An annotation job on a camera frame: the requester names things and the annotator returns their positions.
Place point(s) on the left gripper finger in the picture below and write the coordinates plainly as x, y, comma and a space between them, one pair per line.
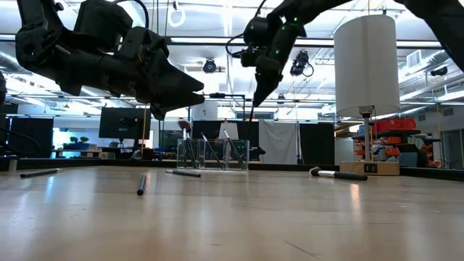
177, 81
170, 103

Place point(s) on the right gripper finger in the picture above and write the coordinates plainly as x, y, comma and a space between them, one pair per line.
278, 78
264, 81

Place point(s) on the clear acrylic organizer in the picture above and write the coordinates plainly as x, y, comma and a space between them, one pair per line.
208, 163

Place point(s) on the thick powder makeup brush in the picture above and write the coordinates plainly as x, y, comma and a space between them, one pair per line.
344, 175

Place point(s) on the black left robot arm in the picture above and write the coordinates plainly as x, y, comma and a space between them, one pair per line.
36, 47

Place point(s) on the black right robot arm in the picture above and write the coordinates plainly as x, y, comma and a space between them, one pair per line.
442, 21

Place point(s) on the black tv monitor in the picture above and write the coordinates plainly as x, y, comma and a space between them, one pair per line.
125, 123

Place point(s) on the white hanging cloth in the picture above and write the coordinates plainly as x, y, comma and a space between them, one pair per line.
279, 143

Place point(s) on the black partition panel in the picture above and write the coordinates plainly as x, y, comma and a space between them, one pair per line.
317, 145
32, 137

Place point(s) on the blue planter with green plants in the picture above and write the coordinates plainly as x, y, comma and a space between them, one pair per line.
76, 146

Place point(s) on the white shade wooden base lamp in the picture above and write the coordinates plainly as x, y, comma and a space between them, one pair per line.
366, 65

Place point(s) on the red storage bin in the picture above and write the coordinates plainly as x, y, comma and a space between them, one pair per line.
395, 125

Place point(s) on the black shelf with orange parts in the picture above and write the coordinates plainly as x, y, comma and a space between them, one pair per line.
413, 148

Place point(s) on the black ceiling mounted camera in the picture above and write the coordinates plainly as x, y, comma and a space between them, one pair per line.
300, 62

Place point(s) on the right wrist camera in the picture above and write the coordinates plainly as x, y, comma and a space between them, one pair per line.
255, 32

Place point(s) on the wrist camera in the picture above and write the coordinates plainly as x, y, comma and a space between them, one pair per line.
101, 21
255, 32

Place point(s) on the black overhead camera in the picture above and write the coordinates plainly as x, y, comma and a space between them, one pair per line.
209, 66

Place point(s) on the black background frame rig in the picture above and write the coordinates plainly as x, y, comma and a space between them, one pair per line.
217, 95

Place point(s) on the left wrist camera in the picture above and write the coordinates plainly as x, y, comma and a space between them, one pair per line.
101, 21

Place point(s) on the overhead frame beam with lights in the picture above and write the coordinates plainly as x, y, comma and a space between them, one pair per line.
217, 40

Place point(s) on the black frame rail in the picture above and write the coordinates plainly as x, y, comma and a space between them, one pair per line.
90, 164
435, 173

